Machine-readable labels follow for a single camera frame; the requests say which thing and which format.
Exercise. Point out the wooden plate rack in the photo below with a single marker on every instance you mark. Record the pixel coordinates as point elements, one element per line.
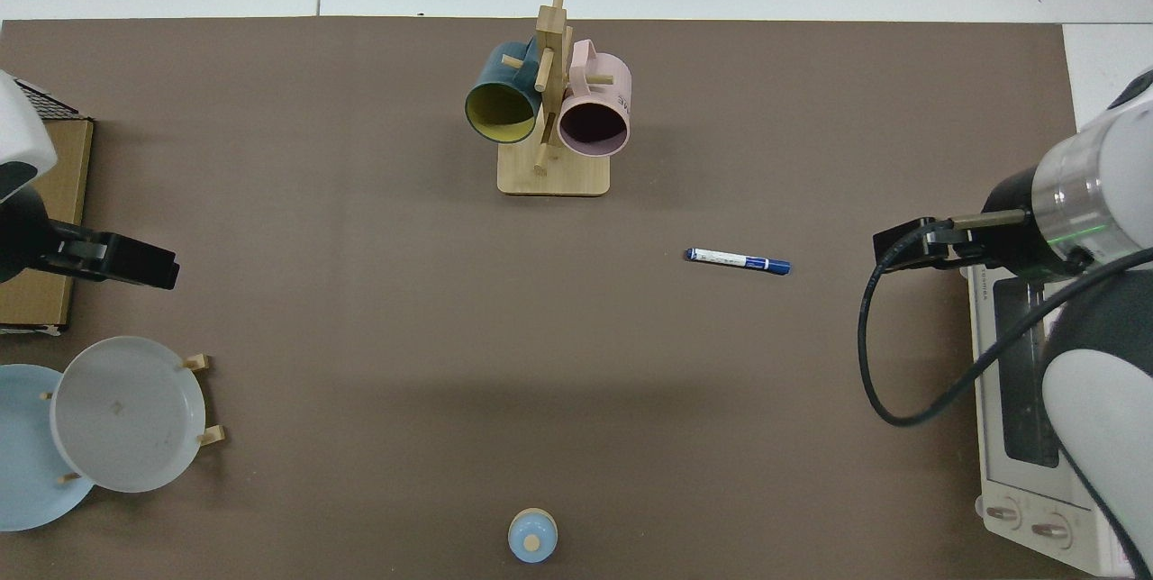
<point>200,362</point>

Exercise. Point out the light blue plate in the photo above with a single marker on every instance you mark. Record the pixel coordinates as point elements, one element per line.
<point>27,472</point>

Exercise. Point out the blue and white marker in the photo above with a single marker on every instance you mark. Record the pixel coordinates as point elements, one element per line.
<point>734,259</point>

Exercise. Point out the grey plate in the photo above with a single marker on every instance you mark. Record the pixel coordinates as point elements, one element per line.
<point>126,418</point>

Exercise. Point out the pink mug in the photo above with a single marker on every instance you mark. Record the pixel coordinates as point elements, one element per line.
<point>605,76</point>

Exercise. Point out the pale toaster oven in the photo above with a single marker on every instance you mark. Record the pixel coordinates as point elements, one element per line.
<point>1018,472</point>

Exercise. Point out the brown table cloth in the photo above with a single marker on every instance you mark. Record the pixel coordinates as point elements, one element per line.
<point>360,292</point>

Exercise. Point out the dark teal mug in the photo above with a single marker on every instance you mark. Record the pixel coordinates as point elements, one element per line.
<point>504,76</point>

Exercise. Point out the wooden cup stand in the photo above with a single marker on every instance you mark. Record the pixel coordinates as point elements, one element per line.
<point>554,175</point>

